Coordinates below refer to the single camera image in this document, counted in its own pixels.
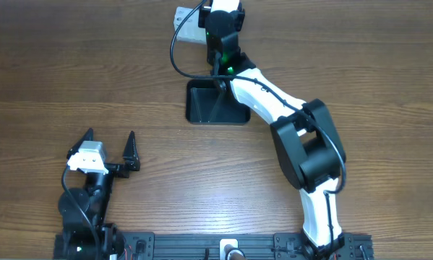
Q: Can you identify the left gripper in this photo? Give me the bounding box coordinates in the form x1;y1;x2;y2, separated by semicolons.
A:
66;127;142;178

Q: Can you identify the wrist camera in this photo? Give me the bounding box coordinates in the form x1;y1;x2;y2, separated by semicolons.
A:
210;0;241;14
66;140;109;176

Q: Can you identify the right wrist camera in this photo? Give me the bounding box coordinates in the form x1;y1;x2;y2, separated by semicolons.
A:
210;0;241;14

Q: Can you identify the black cable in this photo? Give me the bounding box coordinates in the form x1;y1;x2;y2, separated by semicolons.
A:
60;166;102;260
169;0;347;196

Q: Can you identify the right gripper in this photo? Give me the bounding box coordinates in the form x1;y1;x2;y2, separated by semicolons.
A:
198;2;246;32

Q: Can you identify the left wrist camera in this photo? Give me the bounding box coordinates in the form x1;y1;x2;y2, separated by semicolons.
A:
66;140;109;176

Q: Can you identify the mounting rail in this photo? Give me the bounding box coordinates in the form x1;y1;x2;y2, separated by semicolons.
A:
53;230;375;260

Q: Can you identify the black tray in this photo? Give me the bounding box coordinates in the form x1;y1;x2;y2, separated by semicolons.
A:
185;78;252;126

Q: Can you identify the clear test tube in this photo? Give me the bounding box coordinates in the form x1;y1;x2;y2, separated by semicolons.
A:
207;89;227;123
190;87;202;123

